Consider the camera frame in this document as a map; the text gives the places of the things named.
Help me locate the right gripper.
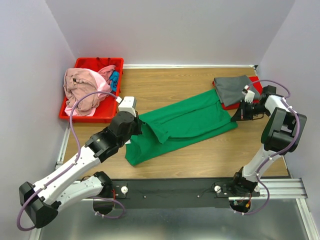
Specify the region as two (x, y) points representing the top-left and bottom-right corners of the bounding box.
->
(230, 99), (270, 122)

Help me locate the green t shirt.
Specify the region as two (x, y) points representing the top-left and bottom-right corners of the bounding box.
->
(125, 89), (238, 166)

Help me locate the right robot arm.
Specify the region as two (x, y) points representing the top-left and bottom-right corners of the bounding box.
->
(230, 85), (307, 196)

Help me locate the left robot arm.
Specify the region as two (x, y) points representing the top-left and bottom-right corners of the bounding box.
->
(16, 110), (142, 231)

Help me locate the folded grey t shirt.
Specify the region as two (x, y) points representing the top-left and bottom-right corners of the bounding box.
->
(213, 75), (252, 107)

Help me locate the red plastic bin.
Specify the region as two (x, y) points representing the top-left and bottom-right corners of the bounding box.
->
(58, 57), (124, 123)

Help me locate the folded red t shirt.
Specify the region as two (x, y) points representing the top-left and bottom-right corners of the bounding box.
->
(212, 76), (263, 110)

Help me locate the blue shirt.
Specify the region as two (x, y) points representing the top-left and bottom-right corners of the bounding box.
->
(109, 71), (120, 92)

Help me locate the light pink shirt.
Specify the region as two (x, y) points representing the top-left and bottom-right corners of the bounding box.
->
(70, 69), (111, 117)

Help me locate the dusty pink shirt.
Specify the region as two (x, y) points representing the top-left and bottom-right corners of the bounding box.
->
(63, 68), (100, 116)

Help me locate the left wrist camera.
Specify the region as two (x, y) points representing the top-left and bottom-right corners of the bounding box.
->
(118, 96), (137, 117)

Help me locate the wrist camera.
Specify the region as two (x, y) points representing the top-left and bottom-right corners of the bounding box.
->
(118, 96), (137, 117)
(241, 85), (255, 104)

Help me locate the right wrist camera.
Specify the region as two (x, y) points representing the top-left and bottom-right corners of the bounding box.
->
(241, 85), (255, 104)

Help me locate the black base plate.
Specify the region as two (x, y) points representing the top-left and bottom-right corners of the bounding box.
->
(113, 177), (260, 209)

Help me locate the aluminium table frame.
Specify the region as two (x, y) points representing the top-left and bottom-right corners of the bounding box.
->
(28, 64), (320, 240)

